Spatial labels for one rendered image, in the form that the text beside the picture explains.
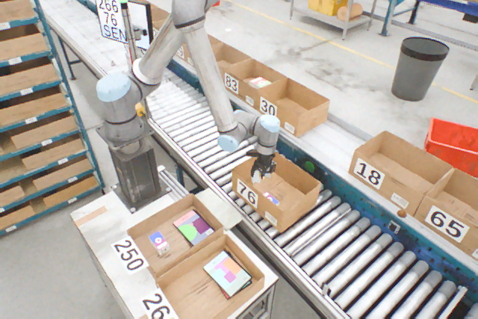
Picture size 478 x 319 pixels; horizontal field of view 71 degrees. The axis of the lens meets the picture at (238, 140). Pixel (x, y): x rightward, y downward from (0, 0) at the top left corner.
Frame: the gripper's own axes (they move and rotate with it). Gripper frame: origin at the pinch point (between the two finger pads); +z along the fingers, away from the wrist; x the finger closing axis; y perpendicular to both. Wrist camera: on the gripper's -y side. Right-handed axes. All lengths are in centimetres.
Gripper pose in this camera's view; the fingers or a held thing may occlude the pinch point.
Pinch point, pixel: (257, 179)
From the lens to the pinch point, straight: 169.6
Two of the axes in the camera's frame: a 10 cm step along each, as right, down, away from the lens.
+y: 6.2, 5.0, -6.1
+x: 7.8, -3.0, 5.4
